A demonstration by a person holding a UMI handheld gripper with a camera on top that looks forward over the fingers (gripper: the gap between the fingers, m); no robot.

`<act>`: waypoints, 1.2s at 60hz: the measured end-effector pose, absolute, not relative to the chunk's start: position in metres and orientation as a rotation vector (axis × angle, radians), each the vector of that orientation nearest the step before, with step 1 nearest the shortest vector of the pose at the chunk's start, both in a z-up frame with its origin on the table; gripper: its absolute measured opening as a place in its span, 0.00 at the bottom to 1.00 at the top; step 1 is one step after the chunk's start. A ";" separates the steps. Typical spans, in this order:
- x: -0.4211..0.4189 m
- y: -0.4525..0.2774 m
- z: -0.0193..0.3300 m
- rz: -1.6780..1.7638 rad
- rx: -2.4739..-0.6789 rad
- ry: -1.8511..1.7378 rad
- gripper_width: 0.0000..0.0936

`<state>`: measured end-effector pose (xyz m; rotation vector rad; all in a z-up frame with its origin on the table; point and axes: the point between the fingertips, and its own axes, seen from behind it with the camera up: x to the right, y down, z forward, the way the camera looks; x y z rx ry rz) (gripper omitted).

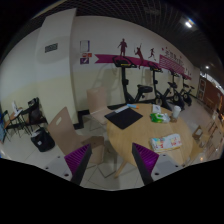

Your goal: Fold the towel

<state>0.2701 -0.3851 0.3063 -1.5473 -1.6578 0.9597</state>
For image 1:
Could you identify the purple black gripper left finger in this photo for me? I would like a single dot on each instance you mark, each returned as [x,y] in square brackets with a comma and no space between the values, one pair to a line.
[77,162]

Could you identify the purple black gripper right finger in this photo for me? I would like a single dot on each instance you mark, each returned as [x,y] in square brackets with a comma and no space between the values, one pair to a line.
[145,160]

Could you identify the round wooden table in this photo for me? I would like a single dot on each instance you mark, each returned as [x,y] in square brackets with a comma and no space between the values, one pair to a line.
[142,131]

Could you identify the beige chair near left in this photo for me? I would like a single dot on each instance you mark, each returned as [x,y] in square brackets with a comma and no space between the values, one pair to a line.
[64,134]

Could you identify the black bag on floor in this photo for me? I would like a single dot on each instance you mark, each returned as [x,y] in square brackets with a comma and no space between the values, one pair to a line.
[42,140]

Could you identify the green wet wipes pack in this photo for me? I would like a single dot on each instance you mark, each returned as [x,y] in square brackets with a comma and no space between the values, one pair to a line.
[159,118]

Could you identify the black mat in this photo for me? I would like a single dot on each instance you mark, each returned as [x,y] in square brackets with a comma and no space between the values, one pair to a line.
[124,119]

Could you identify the white small box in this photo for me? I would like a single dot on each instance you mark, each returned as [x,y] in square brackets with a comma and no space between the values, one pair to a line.
[156,108]

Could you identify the blue orange marker pen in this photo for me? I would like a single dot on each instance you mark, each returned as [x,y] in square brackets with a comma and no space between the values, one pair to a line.
[133,106]

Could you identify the wooden stool right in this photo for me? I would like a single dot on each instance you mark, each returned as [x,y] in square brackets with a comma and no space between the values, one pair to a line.
[197,133]

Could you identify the white paper cup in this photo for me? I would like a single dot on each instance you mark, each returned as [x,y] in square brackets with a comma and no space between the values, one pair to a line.
[176,111]

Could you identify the black folding chair left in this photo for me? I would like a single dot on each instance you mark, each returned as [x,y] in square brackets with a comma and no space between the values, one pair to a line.
[33,115]

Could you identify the beige chair behind table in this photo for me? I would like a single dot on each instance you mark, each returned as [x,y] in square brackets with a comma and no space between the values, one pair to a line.
[97,103]

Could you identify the black exercise bike farthest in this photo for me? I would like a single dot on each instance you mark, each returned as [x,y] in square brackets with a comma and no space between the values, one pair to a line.
[186,90]

